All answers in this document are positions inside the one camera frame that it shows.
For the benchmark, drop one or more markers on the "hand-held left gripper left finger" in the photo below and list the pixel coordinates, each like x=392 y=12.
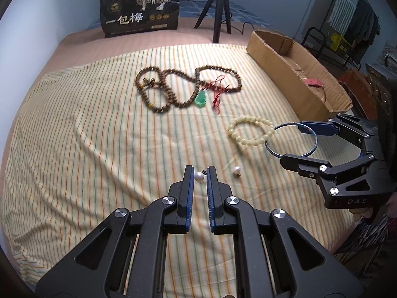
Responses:
x=190 y=189

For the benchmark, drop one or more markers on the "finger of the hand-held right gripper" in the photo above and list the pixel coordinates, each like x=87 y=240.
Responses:
x=316 y=128
x=302 y=164

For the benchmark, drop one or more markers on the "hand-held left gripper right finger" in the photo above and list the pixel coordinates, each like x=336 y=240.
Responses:
x=211 y=192

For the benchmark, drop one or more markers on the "blue metal bangle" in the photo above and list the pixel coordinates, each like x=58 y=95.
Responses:
x=315 y=142

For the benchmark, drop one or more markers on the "white pearl earring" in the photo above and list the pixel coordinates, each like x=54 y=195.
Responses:
x=237 y=170
x=198 y=176

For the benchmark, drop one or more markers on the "cardboard box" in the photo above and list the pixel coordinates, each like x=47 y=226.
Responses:
x=279 y=62

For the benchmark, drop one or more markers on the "orange cloth covered table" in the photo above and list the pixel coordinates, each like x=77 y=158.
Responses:
x=356 y=93

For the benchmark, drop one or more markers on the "striped dark clothing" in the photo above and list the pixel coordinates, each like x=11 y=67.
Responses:
x=369 y=245

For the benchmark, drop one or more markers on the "dark ornate box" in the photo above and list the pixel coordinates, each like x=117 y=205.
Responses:
x=381 y=80

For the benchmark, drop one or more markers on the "black metal clothes rack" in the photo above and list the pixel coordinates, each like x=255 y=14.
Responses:
x=319 y=42

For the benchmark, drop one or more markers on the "yellow crate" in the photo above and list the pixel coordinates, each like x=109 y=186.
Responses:
x=339 y=43

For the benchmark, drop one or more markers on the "yellow striped sheet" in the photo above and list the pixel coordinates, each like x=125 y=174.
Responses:
x=108 y=136

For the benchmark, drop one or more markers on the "dark hanging clothes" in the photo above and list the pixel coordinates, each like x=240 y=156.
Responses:
x=367 y=21

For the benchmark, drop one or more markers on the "green striped towel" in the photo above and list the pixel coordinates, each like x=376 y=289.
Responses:
x=342 y=6

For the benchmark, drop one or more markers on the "grey leaning board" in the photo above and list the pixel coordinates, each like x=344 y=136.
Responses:
x=322 y=0

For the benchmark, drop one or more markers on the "blue patterned blanket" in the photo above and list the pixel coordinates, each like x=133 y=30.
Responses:
x=242 y=11

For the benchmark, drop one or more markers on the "black tripod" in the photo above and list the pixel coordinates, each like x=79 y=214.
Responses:
x=219 y=9

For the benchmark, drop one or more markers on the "black printed bag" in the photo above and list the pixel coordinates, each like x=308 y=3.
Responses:
x=139 y=12

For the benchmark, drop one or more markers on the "landscape wall painting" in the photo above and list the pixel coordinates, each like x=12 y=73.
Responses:
x=391 y=56

